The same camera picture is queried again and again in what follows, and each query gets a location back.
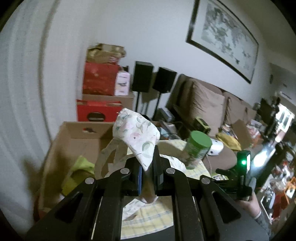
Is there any brown crumpled paper bag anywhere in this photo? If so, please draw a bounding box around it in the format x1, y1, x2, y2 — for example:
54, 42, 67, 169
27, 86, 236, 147
86, 43, 126, 65

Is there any right black speaker on stand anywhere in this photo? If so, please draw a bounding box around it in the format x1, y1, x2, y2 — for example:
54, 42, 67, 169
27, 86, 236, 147
152, 67, 177, 119

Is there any clutter box behind table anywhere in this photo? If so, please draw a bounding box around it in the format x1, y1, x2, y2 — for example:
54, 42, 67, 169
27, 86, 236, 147
157, 108, 184, 140

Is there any black speaker on stand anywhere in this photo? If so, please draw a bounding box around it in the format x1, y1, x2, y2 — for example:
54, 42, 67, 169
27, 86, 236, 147
152, 67, 177, 119
132, 61, 154, 112

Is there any red collection gift box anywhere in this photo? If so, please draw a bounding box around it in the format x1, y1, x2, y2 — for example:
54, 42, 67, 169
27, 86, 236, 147
76, 100, 123, 122

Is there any person's right hand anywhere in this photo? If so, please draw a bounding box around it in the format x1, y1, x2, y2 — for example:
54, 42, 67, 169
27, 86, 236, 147
237, 192, 261, 219

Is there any brown back cushion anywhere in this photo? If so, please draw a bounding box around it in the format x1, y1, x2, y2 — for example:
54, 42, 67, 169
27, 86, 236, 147
189, 82, 225, 137

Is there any large brown cardboard box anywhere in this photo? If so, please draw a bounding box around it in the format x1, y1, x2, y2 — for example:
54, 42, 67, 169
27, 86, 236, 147
82, 92, 135, 110

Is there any green snack canister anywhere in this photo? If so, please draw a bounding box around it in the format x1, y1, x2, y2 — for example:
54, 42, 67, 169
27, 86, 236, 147
183, 131, 212, 169

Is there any red gift bag upper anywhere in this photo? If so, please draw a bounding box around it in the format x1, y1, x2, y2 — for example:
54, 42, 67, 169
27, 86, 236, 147
82, 62, 120, 96

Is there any framed ink painting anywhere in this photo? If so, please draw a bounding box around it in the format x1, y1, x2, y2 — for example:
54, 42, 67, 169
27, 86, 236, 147
186, 1, 259, 84

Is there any open brown cardboard box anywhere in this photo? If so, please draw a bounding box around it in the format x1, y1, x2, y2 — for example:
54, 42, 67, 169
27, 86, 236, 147
38, 122, 113, 214

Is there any green black radio device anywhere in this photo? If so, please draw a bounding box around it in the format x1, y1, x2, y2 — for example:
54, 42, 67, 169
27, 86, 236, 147
193, 117, 211, 135

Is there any white pink small box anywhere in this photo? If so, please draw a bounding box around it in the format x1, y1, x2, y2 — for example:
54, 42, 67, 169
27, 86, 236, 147
114, 70, 130, 96

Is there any yellow cloth on sofa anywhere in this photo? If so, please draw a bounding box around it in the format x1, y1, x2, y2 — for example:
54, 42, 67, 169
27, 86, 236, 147
216, 133, 242, 151

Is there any left black speaker on stand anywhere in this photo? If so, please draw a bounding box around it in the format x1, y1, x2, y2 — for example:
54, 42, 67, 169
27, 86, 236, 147
132, 61, 154, 112

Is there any cardboard piece on sofa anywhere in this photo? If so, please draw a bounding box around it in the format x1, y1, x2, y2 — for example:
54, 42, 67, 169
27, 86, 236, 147
232, 120, 252, 149

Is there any brown sofa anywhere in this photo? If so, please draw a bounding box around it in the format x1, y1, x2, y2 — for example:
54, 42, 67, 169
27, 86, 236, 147
166, 74, 263, 158

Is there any yellow-green plastic shuttlecock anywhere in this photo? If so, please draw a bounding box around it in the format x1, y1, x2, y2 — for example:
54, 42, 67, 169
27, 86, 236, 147
61, 156, 95, 196

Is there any white round gadget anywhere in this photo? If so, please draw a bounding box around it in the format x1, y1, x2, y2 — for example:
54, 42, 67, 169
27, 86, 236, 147
207, 138, 224, 156

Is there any white sheer curtain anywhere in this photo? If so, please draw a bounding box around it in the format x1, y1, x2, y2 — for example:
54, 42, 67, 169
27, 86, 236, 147
1, 1, 59, 234

